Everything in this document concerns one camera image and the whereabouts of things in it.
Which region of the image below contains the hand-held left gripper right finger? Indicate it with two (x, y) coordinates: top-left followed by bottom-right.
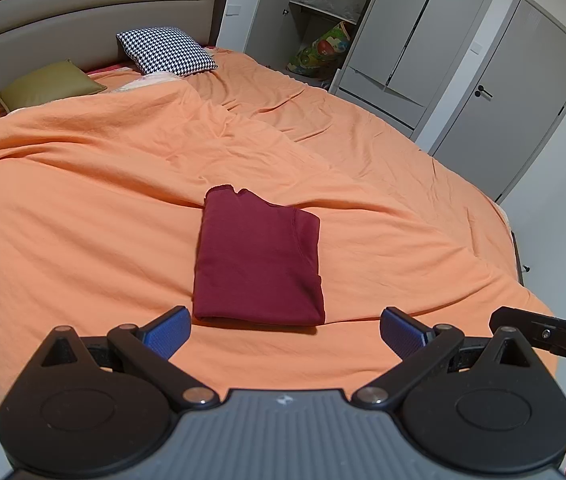
(352, 306), (546, 407)

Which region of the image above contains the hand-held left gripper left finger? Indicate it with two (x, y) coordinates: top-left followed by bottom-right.
(28, 305), (221, 407)

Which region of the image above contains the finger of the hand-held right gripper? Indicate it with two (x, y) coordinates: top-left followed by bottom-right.
(490, 306), (564, 356)

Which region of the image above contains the maroon long-sleeve shirt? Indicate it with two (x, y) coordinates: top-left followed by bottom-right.
(192, 185), (326, 328)

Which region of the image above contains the orange blanket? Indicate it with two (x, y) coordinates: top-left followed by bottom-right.
(0, 47), (558, 406)

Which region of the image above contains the grey door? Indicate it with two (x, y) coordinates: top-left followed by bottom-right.
(429, 0), (566, 204)

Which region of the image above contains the olive green pillow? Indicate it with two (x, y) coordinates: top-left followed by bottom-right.
(0, 60), (109, 114)

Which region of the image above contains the houndstooth pillow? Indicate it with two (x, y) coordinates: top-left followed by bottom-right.
(115, 26), (219, 77)

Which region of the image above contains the colourful printed bag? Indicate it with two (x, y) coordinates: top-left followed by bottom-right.
(286, 22), (352, 77)

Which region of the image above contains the grey wardrobe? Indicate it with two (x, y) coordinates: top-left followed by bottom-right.
(328, 0), (510, 144)

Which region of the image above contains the open wardrobe shelf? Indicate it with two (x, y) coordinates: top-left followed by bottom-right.
(243, 0), (384, 81)

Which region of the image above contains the padded bed headboard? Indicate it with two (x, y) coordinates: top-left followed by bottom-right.
(0, 0), (232, 122)

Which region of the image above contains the dark bed frame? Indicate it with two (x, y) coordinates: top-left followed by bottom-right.
(509, 229), (532, 287)

